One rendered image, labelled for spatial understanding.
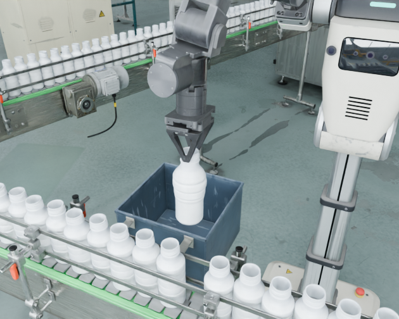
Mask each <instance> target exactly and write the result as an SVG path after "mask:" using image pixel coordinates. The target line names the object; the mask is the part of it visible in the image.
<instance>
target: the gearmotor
mask: <svg viewBox="0 0 399 319"><path fill-rule="evenodd" d="M128 84H129V75H128V73H127V71H126V69H125V68H124V67H123V66H122V65H115V66H111V67H108V68H102V69H100V70H96V71H93V72H91V73H86V74H85V75H84V76H83V77H82V81H80V82H76V83H74V84H70V85H66V86H65V87H62V89H63V95H64V100H65V107H66V112H67V113H68V116H69V117H73V116H76V117H77V118H80V117H83V116H86V115H89V114H91V113H94V112H97V109H96V100H95V99H96V98H98V97H101V96H109V95H112V97H113V99H114V107H115V121H114V122H113V124H112V126H114V124H115V122H116V120H117V107H116V106H117V104H116V101H115V97H116V93H117V92H120V89H124V88H126V87H127V86H128ZM112 126H110V127H109V128H108V129H106V130H104V131H102V132H100V133H97V134H94V135H90V136H87V137H93V136H95V135H99V134H102V133H103V132H106V131H107V130H109V129H111V128H112Z"/></svg>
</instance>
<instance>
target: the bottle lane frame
mask: <svg viewBox="0 0 399 319"><path fill-rule="evenodd" d="M9 252H10V251H9V250H8V247H7V248H6V249H4V248H1V247H0V269H1V268H2V267H3V266H4V265H5V264H7V263H8V262H9V260H8V257H7V254H8V253H9ZM25 260H26V264H24V266H23V267H24V270H25V273H26V276H27V279H28V283H29V286H30V289H31V291H32V295H33V296H34V297H38V296H39V295H40V294H41V293H42V292H43V291H44V290H45V289H46V288H47V287H46V285H45V283H44V278H46V279H49V280H50V282H51V286H52V289H49V291H51V292H53V293H54V297H55V301H52V303H51V304H50V305H49V306H48V307H47V308H46V309H45V310H44V311H45V312H47V313H50V314H52V315H54V316H56V317H58V318H61V319H173V318H171V317H169V316H166V315H164V314H163V313H164V311H165V308H166V307H165V308H164V309H163V310H162V311H161V312H160V313H159V312H157V311H154V310H151V309H149V308H148V306H149V304H150V302H151V301H150V302H149V303H148V304H147V305H146V306H142V305H140V304H137V303H135V302H134V298H135V296H134V297H133V298H132V299H131V300H128V299H125V298H123V297H120V295H119V294H120V292H121V291H120V292H119V293H118V294H113V293H110V292H108V291H106V287H107V285H106V286H105V287H104V288H103V289H100V288H99V287H96V286H93V285H92V282H93V281H94V280H93V281H91V282H90V283H86V282H84V281H81V280H79V277H80V276H81V274H80V275H79V276H78V277H77V278H74V277H71V276H69V275H67V271H68V270H67V271H65V272H64V273H62V272H59V271H57V270H55V269H54V267H55V265H54V266H53V267H52V268H50V267H48V266H45V265H43V264H42V262H43V260H42V261H41V262H40V263H38V262H35V261H33V260H31V259H30V257H28V258H26V257H25ZM0 291H3V292H5V293H7V294H9V295H10V296H13V297H15V298H17V299H19V300H22V301H24V302H25V300H26V297H25V294H24V291H23V289H22V285H21V283H20V279H19V278H18V279H17V280H14V279H13V277H12V275H11V272H10V270H9V269H8V270H7V271H6V272H5V273H4V274H0ZM49 300H50V298H49V296H48V292H46V293H45V295H43V296H42V297H41V298H40V300H39V308H40V309H42V308H43V307H44V306H45V305H46V303H47V302H48V301H49Z"/></svg>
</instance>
